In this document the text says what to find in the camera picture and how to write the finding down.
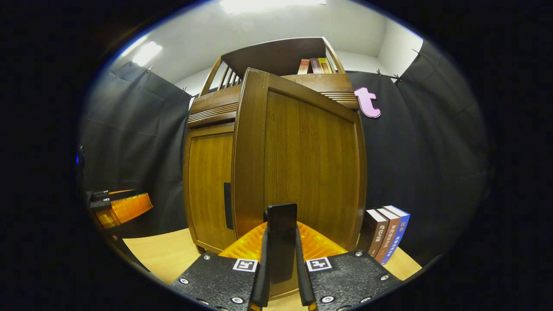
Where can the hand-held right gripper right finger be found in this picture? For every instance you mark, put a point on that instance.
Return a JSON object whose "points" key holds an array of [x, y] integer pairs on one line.
{"points": [[303, 285]]}

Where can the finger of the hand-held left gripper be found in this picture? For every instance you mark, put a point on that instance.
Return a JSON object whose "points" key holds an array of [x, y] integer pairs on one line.
{"points": [[108, 196], [127, 209]]}

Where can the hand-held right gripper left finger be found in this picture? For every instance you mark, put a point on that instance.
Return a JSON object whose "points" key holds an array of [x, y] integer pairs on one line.
{"points": [[261, 285]]}

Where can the wooden shoe cabinet door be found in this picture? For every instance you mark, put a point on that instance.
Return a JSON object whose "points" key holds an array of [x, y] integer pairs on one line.
{"points": [[207, 181], [311, 164]]}

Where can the wooden double-door shoe cabinet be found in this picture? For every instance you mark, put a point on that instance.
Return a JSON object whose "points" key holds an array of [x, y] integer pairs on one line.
{"points": [[268, 56]]}

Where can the wooden cabinet drawer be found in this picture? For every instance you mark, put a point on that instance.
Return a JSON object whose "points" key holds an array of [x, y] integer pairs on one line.
{"points": [[211, 106]]}

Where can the thick dark brown book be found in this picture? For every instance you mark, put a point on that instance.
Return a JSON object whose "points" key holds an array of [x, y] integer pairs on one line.
{"points": [[372, 233]]}

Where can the thick reddish brown book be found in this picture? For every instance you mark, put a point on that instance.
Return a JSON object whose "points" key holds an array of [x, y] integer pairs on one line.
{"points": [[388, 237]]}

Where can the thick blue book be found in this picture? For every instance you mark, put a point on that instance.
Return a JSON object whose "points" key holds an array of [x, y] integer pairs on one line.
{"points": [[399, 235]]}

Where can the small ceiling light panel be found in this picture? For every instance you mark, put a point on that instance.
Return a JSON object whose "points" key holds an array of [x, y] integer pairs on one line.
{"points": [[147, 53]]}

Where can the black backdrop cloth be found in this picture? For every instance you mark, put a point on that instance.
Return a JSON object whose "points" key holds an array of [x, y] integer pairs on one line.
{"points": [[432, 151]]}

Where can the yellow book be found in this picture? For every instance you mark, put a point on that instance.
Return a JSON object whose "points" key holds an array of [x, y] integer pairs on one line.
{"points": [[325, 65]]}

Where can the large ceiling light panel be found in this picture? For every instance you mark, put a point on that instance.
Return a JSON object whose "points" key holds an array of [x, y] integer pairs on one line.
{"points": [[272, 5]]}

